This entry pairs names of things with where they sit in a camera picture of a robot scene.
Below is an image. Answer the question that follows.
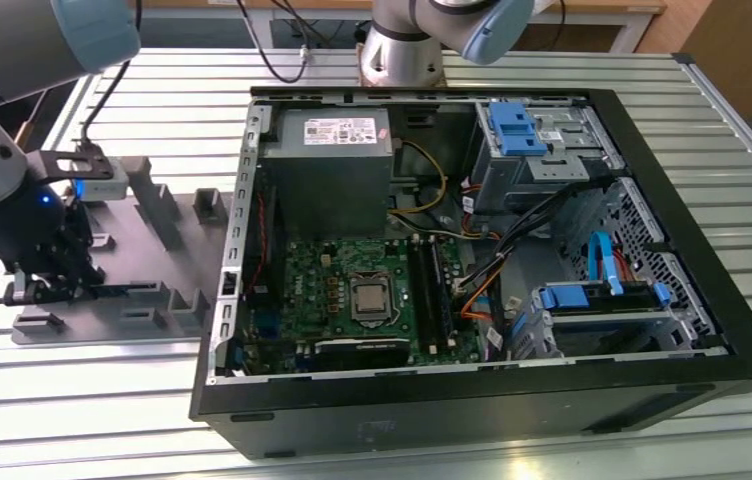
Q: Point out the wooden cabinet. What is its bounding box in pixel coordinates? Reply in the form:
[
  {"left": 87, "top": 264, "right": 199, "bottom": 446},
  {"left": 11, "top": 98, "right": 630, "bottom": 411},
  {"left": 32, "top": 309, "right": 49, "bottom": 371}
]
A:
[{"left": 639, "top": 0, "right": 752, "bottom": 121}]

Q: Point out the grey power supply unit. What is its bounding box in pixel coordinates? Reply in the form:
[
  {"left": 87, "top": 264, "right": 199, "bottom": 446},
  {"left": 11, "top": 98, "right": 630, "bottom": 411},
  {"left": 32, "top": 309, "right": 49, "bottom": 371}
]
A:
[{"left": 260, "top": 108, "right": 396, "bottom": 241}]

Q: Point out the black cable bundle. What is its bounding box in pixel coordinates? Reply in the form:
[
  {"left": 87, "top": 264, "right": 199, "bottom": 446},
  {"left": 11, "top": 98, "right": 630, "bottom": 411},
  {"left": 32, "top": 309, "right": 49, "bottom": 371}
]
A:
[{"left": 462, "top": 177, "right": 618, "bottom": 301}]

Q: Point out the silver CPU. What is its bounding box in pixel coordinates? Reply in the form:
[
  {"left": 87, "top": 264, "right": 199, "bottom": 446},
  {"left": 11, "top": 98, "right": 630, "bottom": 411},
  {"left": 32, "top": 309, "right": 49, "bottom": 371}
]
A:
[{"left": 351, "top": 284, "right": 392, "bottom": 315}]

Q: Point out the blue flat data cable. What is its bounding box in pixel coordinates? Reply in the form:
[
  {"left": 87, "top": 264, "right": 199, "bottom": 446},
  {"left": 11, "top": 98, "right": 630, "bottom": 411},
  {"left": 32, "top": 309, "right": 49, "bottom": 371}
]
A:
[{"left": 587, "top": 232, "right": 626, "bottom": 295}]

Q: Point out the black empty RAM slot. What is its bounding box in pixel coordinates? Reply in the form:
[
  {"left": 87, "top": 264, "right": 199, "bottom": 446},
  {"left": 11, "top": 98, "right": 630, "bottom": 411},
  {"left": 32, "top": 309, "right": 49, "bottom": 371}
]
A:
[{"left": 411, "top": 237, "right": 438, "bottom": 353}]

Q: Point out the yellow wire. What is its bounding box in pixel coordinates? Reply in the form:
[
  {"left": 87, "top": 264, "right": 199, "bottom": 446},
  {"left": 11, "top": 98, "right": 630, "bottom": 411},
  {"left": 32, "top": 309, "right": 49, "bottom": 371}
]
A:
[{"left": 387, "top": 141, "right": 450, "bottom": 217}]

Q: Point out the RAM stick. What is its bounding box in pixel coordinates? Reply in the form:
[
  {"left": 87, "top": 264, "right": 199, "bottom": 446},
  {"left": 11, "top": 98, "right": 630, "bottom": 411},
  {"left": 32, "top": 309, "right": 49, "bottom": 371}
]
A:
[
  {"left": 92, "top": 283, "right": 159, "bottom": 297},
  {"left": 430, "top": 239, "right": 456, "bottom": 347}
]

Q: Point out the black cable with silver plug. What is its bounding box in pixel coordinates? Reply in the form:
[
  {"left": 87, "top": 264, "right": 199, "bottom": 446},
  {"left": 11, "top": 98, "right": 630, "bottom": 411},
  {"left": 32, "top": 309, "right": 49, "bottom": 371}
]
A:
[{"left": 235, "top": 0, "right": 316, "bottom": 84}]

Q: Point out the white wrist camera black mount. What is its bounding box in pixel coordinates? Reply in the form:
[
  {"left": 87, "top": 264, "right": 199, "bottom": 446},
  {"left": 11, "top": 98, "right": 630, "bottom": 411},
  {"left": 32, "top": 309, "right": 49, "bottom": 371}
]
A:
[{"left": 33, "top": 148, "right": 132, "bottom": 202}]

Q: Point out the CPU socket with metal cover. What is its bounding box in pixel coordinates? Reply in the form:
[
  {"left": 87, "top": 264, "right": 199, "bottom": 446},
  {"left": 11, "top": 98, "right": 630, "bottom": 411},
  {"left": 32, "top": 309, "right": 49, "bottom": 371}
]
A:
[{"left": 344, "top": 268, "right": 402, "bottom": 330}]

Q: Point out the green motherboard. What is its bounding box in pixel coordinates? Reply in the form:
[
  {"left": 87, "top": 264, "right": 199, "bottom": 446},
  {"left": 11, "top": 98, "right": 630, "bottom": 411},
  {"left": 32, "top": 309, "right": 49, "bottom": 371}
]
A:
[{"left": 241, "top": 237, "right": 484, "bottom": 374}]

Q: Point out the white-framed wooden desk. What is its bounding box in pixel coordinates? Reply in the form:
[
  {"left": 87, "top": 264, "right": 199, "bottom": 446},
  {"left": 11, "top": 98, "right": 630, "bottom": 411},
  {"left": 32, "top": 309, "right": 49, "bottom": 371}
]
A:
[{"left": 241, "top": 0, "right": 668, "bottom": 54}]

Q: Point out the black graphics card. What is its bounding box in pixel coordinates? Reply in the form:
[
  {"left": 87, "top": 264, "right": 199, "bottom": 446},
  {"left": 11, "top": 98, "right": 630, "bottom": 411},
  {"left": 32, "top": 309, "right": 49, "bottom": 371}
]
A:
[{"left": 295, "top": 337, "right": 412, "bottom": 372}]

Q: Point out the black PC case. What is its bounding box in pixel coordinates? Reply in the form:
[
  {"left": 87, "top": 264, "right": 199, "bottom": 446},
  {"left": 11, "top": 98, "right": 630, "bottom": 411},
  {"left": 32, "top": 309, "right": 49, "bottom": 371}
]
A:
[{"left": 188, "top": 85, "right": 752, "bottom": 460}]

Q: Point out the grey parts rack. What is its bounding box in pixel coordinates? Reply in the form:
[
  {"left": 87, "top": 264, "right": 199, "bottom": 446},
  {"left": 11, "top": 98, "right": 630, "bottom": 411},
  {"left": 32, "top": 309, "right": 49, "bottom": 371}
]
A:
[{"left": 9, "top": 155, "right": 235, "bottom": 346}]

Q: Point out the grey optical drive cage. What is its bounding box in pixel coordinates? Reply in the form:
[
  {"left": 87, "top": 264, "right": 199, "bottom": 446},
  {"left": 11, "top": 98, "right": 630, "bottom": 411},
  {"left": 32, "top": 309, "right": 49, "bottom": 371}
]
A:
[{"left": 471, "top": 101, "right": 626, "bottom": 214}]

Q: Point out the orange flat cable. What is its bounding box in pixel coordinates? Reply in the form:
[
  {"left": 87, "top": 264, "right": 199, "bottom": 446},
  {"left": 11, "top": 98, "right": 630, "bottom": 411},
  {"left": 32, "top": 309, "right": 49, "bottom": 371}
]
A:
[{"left": 459, "top": 287, "right": 508, "bottom": 322}]

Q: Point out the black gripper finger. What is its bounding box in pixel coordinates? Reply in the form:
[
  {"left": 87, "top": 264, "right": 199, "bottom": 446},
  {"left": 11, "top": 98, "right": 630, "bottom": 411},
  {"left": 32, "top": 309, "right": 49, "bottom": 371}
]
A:
[
  {"left": 68, "top": 234, "right": 108, "bottom": 303},
  {"left": 5, "top": 272, "right": 75, "bottom": 307}
]

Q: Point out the hard disk in blue carrier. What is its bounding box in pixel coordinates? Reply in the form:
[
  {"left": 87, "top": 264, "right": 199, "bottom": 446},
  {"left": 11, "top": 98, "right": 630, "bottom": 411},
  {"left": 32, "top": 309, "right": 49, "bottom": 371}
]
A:
[{"left": 539, "top": 282, "right": 671, "bottom": 315}]

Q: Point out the black camera cable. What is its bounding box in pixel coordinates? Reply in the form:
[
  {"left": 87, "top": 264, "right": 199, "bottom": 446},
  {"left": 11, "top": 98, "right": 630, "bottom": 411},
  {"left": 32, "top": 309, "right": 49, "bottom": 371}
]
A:
[{"left": 80, "top": 0, "right": 145, "bottom": 151}]

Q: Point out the grey disk bay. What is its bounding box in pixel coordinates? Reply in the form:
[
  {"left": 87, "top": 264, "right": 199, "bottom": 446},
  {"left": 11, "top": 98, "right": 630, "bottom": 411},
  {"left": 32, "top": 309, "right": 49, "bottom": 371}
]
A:
[{"left": 527, "top": 279, "right": 715, "bottom": 360}]

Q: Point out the blue drive latch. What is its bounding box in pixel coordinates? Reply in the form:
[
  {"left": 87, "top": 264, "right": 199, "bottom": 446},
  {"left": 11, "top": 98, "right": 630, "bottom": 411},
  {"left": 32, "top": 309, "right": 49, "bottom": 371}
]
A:
[{"left": 490, "top": 102, "right": 548, "bottom": 157}]

